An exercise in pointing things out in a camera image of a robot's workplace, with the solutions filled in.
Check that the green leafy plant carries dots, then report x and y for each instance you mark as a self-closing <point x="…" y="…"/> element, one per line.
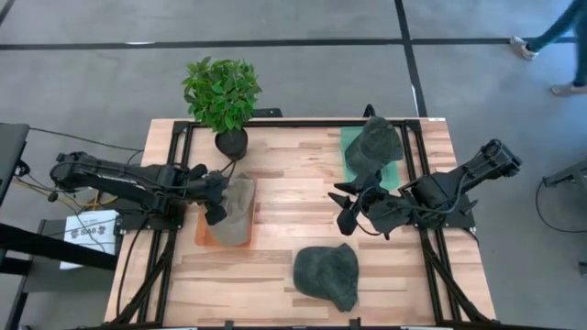
<point x="222" y="91"/>

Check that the green mat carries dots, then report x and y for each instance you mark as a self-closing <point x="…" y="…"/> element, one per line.
<point x="392" y="176"/>

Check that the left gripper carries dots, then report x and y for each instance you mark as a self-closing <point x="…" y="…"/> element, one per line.
<point x="214" y="189"/>

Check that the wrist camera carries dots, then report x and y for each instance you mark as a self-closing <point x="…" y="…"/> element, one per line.
<point x="198" y="172"/>
<point x="347" y="222"/>

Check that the orange plastic bin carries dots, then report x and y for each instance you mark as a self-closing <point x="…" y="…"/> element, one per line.
<point x="202" y="236"/>

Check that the grey metal stand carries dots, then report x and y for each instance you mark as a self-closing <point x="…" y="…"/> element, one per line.
<point x="573" y="173"/>

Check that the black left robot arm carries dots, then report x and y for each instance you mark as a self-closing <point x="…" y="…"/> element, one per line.
<point x="114" y="181"/>

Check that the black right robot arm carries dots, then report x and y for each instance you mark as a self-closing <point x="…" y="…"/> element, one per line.
<point x="458" y="181"/>

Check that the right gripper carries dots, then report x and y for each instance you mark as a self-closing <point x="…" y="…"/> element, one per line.
<point x="383" y="211"/>

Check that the black plant pot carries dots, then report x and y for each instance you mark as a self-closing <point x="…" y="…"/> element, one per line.
<point x="231" y="144"/>

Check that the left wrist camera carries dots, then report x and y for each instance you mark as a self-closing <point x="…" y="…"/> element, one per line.
<point x="198" y="172"/>

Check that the dark grey panel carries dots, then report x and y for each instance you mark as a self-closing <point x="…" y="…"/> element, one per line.
<point x="11" y="156"/>

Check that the black beam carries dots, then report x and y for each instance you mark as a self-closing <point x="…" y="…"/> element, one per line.
<point x="46" y="247"/>

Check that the person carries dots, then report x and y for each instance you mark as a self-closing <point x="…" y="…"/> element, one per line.
<point x="581" y="55"/>

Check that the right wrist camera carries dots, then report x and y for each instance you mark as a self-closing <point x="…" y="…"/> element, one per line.
<point x="347" y="222"/>

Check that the beige cap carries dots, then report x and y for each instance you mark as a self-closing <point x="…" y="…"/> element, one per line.
<point x="240" y="211"/>

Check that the black table mount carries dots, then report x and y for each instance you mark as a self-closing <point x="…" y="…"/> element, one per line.
<point x="268" y="113"/>
<point x="369" y="112"/>

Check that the white printed paper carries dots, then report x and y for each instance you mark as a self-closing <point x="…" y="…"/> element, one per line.
<point x="87" y="234"/>

